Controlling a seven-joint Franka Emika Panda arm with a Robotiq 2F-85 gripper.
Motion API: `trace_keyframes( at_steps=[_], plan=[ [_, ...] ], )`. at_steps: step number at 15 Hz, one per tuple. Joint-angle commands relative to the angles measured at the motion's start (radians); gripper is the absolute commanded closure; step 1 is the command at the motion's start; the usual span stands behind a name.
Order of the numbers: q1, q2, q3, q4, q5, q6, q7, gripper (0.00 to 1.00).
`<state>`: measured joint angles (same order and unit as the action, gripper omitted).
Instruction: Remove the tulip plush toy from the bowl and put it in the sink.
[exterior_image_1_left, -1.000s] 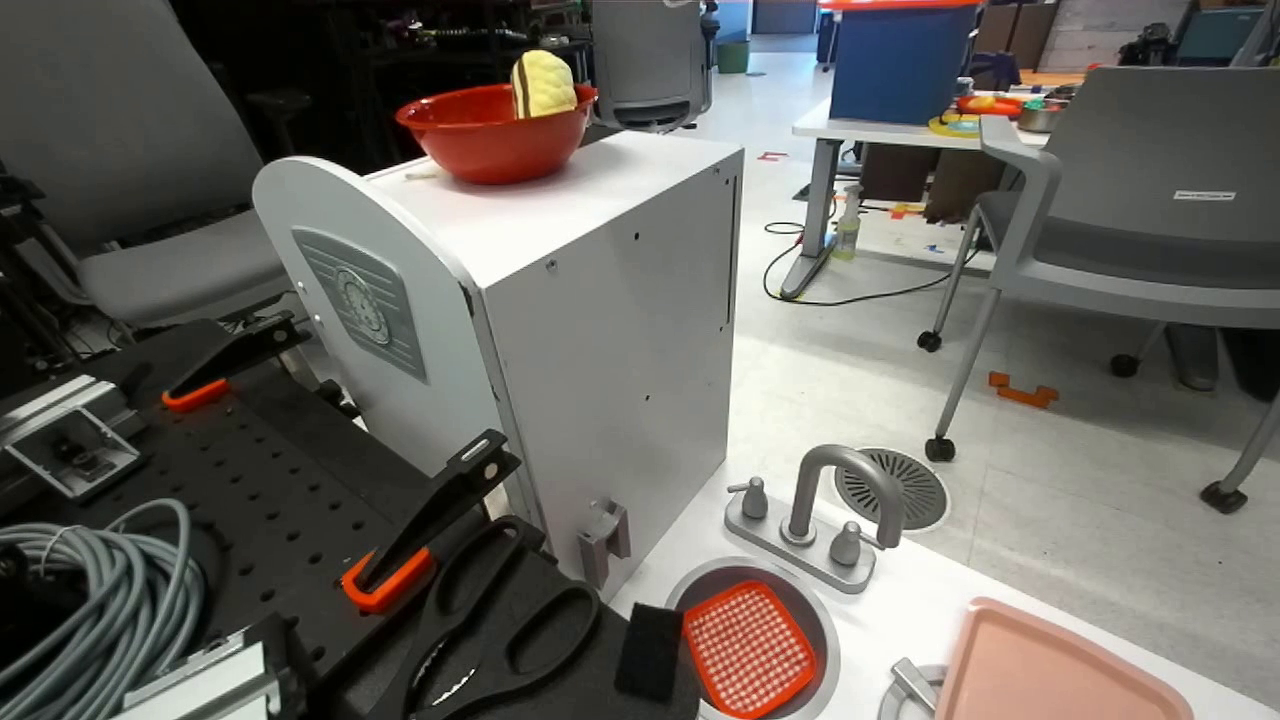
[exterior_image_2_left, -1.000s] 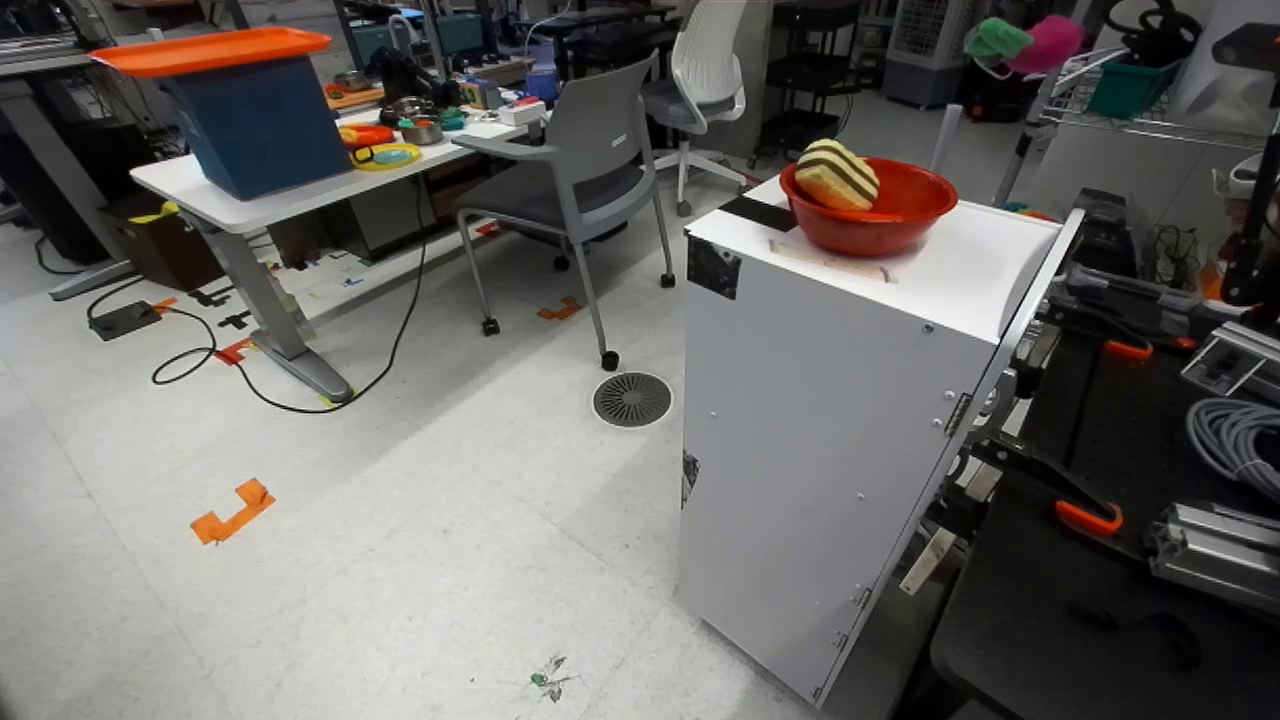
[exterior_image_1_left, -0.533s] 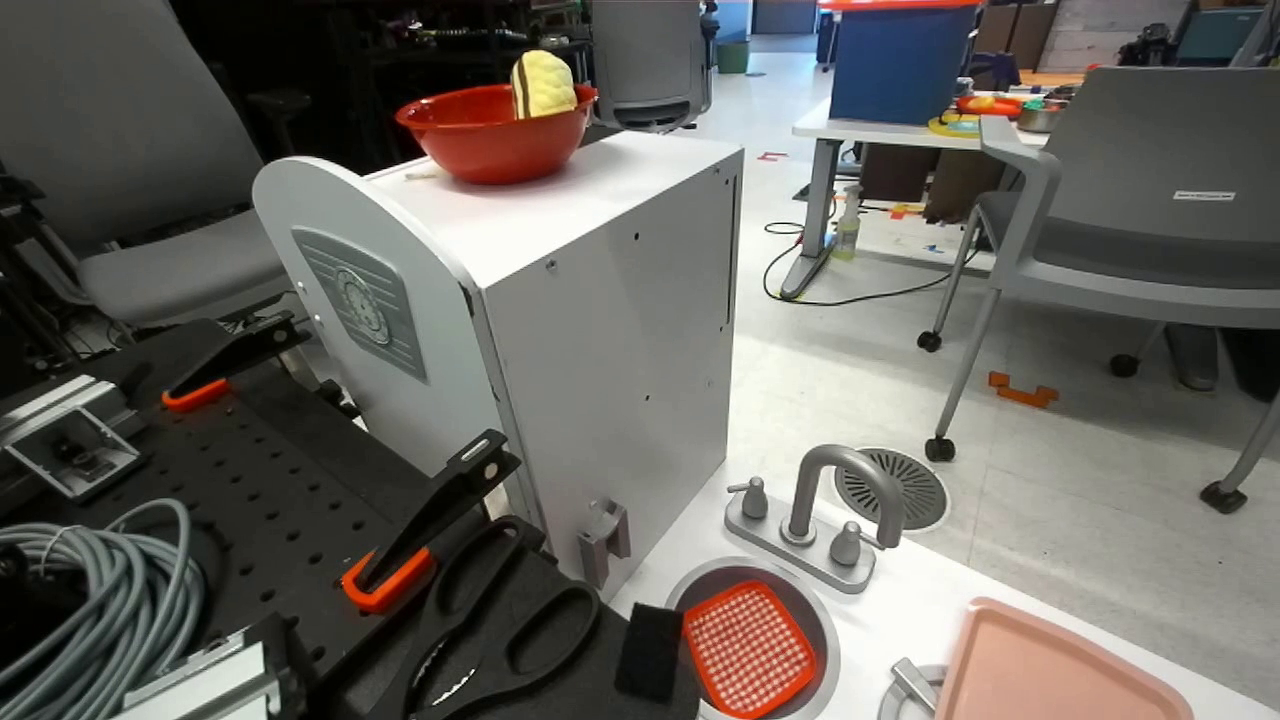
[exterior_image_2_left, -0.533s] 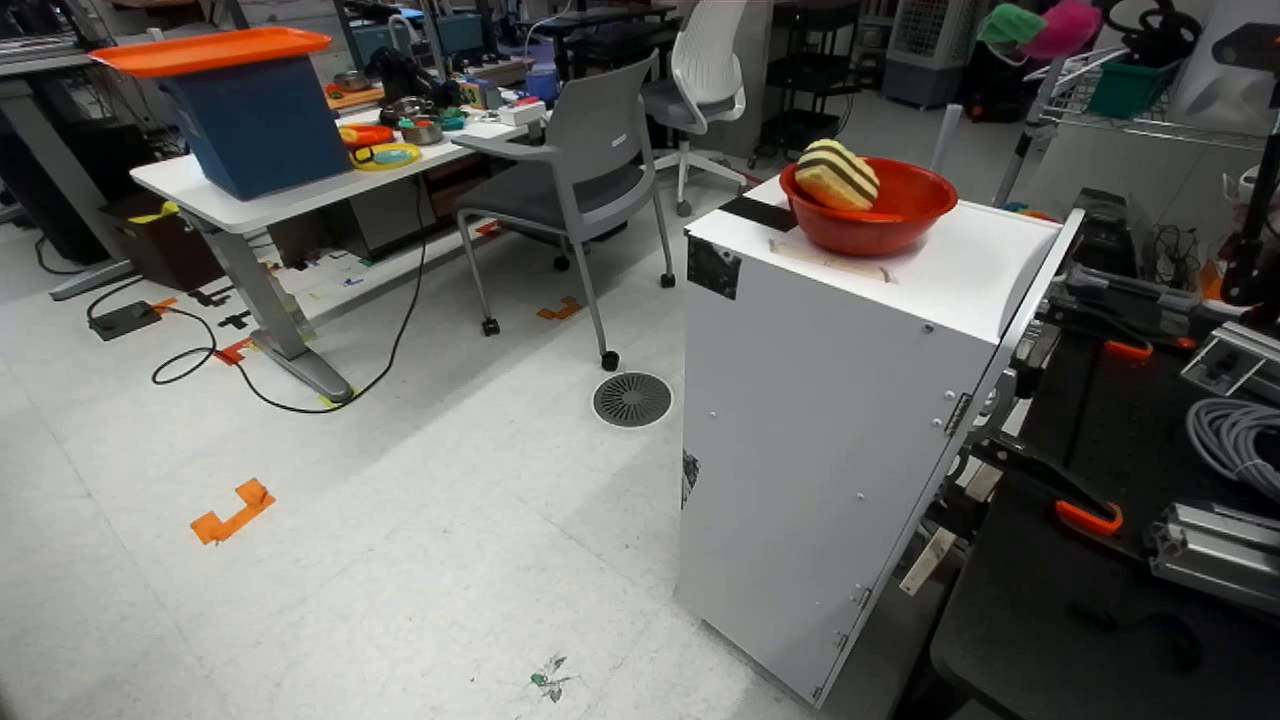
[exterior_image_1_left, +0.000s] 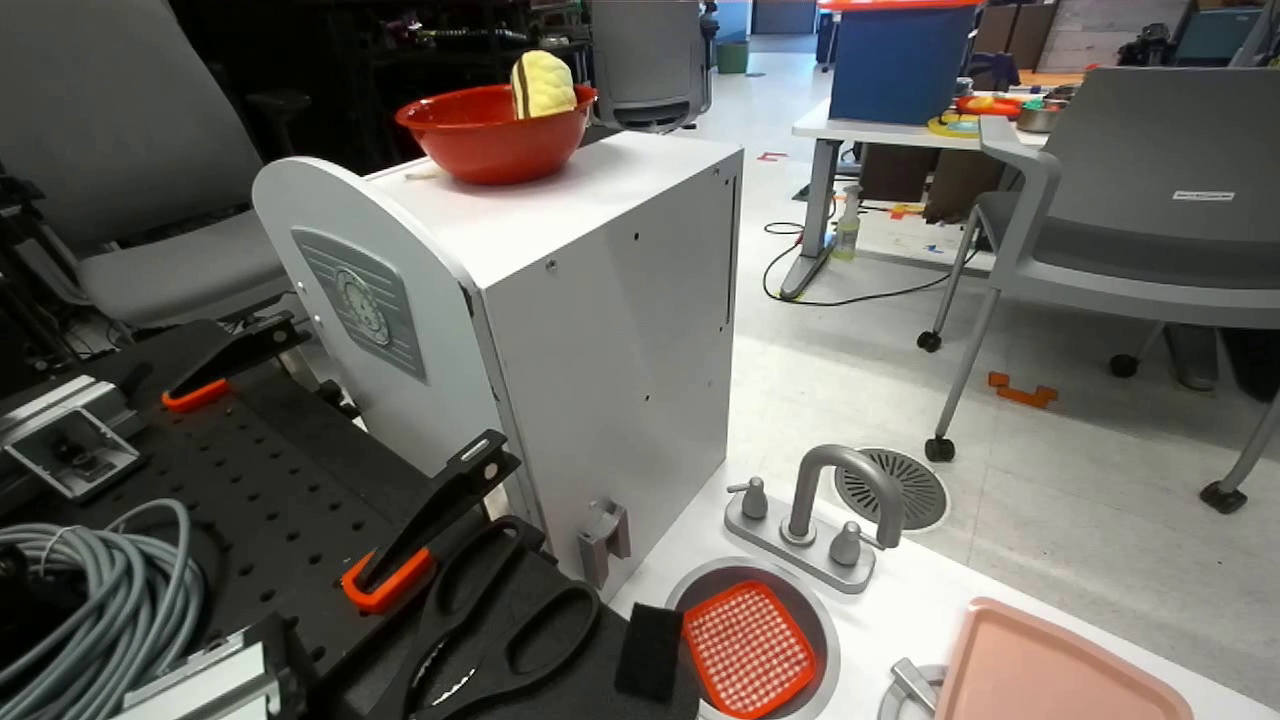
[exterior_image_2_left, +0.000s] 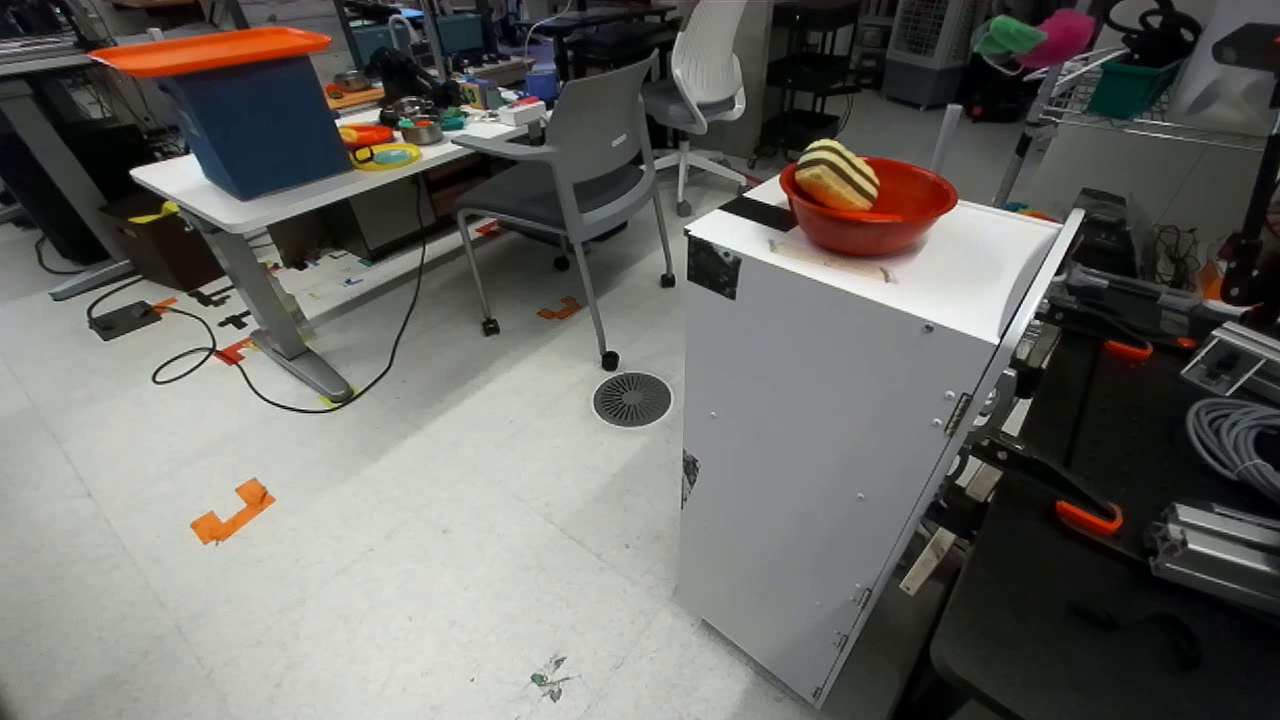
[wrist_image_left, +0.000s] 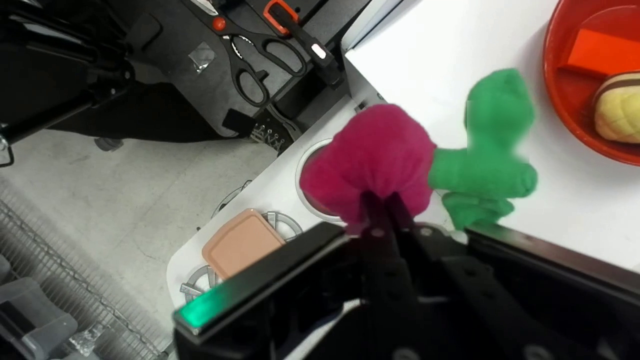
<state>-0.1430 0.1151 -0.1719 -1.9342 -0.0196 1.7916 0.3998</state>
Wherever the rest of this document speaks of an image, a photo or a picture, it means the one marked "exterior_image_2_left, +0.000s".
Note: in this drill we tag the yellow sandwich plush toy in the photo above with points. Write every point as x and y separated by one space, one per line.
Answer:
839 177

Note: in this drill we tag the red plastic bowl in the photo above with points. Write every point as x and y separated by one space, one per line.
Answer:
880 229

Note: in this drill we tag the round floor drain cover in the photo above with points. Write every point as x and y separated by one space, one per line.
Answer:
632 398

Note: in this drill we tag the white cabinet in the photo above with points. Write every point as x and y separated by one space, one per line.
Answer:
815 441

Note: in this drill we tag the black flat pad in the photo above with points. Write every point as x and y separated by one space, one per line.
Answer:
763 208

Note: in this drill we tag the grey office chair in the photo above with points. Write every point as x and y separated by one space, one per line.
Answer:
584 144

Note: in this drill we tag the white swivel chair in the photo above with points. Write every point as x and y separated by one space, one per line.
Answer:
705 67

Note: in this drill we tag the orange floor tape mark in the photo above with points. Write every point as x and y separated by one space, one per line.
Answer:
225 519
235 352

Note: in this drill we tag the white desk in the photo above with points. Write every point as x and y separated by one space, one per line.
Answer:
242 200

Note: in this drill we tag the blue bin with orange lid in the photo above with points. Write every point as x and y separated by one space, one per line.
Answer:
254 124

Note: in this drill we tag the black power brick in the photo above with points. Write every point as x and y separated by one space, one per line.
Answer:
127 320

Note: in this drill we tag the silver box with black square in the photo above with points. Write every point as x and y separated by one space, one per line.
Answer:
1233 363

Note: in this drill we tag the silver aluminium extrusion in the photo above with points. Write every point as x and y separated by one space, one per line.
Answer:
1222 555

